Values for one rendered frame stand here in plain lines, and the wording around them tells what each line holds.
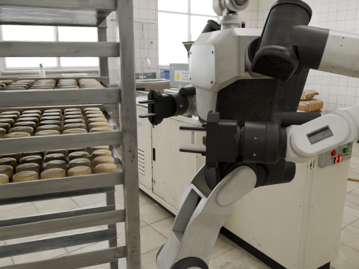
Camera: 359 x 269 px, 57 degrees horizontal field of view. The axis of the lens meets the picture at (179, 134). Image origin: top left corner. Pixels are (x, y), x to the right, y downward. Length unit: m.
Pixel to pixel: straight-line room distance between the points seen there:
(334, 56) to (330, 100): 5.47
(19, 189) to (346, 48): 0.72
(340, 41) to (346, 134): 0.20
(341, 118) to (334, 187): 1.26
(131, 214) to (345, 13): 5.71
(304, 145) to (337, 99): 5.51
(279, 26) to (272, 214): 1.35
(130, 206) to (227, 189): 0.35
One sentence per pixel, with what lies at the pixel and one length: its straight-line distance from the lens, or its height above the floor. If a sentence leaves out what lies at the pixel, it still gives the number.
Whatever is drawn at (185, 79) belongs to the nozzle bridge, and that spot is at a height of 1.08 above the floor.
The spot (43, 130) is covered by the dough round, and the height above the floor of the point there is 1.06.
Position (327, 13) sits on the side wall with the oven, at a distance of 6.34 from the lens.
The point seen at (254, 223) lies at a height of 0.24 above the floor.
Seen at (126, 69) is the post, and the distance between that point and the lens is 0.66.
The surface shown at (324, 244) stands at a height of 0.22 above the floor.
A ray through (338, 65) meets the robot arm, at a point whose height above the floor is 1.20.
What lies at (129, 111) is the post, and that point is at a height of 1.11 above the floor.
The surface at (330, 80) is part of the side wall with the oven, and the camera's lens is 6.22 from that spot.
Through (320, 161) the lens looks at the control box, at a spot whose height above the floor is 0.72.
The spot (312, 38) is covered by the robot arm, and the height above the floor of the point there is 1.25.
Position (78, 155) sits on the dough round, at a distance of 0.88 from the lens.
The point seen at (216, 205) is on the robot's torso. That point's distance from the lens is 0.99.
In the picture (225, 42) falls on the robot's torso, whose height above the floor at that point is 1.25.
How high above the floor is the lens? 1.22
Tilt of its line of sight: 13 degrees down
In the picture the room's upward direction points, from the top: straight up
